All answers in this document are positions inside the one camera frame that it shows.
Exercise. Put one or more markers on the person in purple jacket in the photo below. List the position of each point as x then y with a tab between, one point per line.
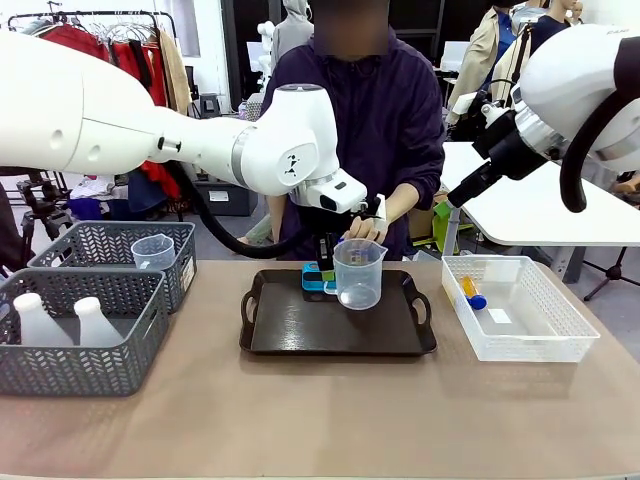
390	110

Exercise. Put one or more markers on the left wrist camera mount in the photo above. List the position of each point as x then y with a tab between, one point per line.
379	212

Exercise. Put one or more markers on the person's left hand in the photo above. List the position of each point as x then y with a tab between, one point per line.
367	230

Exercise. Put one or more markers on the small gray plastic basket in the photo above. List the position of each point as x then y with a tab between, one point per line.
100	245

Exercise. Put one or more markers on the mannequin in beige trench coat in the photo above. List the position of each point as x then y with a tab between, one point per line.
480	55

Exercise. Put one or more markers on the cardboard box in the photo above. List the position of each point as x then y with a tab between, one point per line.
425	220

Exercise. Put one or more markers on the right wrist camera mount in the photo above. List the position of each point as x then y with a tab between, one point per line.
475	107

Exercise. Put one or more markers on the black metal clothes rack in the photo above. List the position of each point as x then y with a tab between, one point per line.
165	22

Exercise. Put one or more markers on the person's left forearm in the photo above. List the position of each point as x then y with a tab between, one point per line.
402	200

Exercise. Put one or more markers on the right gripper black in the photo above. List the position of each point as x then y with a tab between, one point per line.
510	147

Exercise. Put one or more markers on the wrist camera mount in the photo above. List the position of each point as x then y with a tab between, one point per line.
475	107
379	212

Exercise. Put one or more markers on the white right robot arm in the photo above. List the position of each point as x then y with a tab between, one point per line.
565	80

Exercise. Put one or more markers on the dummy lying on floor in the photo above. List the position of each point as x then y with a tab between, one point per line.
260	230

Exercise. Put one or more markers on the red dress on hanger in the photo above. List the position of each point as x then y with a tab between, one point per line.
135	65

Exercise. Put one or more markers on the beige garment on hanger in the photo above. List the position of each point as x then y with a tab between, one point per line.
175	75

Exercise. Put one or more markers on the gray storage bin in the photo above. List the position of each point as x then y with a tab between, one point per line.
225	197

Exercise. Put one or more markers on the clear plastic measuring beaker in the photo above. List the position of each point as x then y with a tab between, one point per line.
152	252
357	290

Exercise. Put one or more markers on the white plastic conical flask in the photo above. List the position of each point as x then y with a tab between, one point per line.
37	325
97	325

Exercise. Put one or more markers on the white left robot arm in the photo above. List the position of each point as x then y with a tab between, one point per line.
75	115

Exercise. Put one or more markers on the green plastic object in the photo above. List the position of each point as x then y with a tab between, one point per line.
442	225

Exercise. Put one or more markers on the white plastic basket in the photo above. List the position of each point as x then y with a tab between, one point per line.
525	345

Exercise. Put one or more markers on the red jacket on hanger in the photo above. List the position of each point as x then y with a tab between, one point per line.
75	37

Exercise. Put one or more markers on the blue test tube rack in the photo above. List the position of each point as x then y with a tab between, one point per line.
311	282

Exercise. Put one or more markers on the black stand with legs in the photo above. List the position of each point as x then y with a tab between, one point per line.
612	272

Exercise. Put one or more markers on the black step stool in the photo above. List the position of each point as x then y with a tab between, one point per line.
210	106

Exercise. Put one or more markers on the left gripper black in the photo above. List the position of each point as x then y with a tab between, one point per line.
325	250

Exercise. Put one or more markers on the figure in gray hoodie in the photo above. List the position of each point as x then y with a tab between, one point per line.
292	35

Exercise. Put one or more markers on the large gray plastic basket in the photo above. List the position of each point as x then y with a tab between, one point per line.
75	372

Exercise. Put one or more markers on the dark brown serving tray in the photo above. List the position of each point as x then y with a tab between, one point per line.
300	330

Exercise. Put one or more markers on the white table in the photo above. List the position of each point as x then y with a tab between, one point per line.
520	215

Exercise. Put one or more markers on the mannequin in navy top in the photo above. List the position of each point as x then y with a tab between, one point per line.
545	25

